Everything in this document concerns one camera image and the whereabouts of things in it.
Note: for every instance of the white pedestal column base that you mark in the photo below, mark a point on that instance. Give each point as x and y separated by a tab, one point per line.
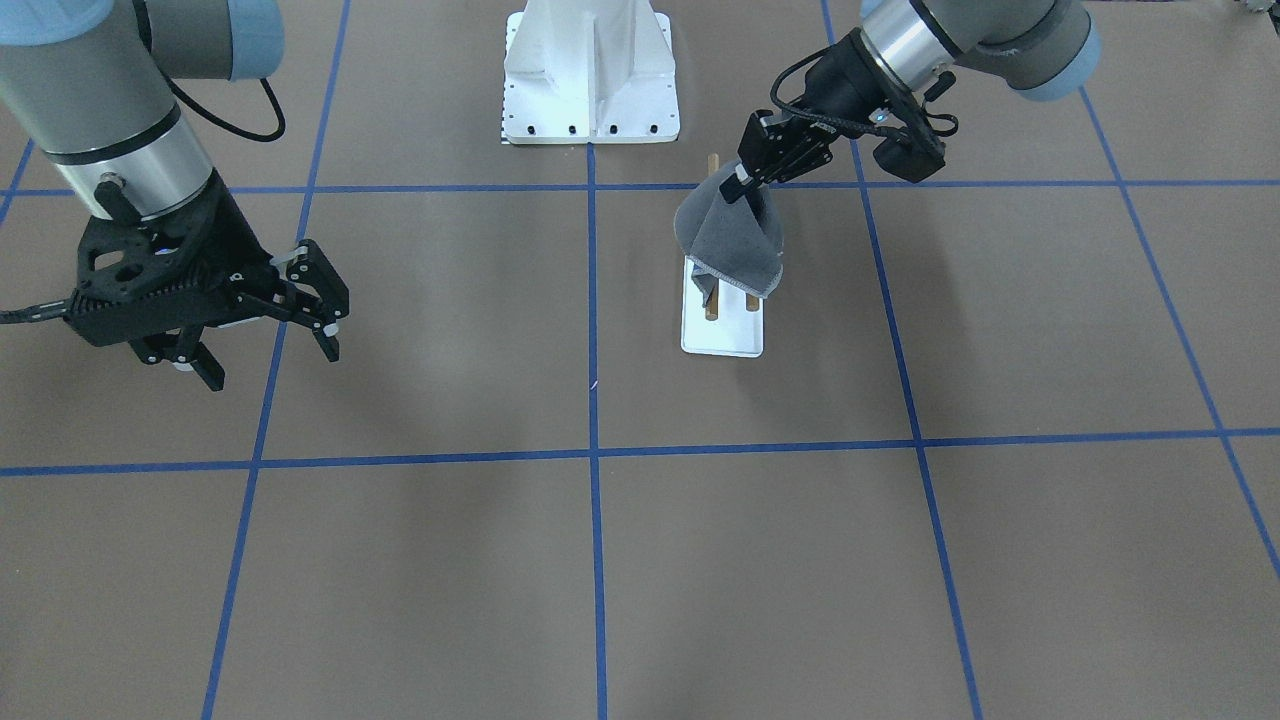
589	72

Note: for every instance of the grey blue towel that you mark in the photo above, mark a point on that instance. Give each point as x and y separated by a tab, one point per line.
739	242

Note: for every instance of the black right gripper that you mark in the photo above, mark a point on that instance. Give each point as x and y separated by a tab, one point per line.
232	232

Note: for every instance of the white wooden towel rack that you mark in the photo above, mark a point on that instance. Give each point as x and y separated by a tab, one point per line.
731	325

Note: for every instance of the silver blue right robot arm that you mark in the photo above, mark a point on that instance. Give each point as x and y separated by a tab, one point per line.
104	89

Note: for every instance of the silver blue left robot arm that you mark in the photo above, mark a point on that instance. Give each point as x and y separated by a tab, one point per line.
1044	50

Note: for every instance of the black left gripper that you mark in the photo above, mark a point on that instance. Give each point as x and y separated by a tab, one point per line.
847	88

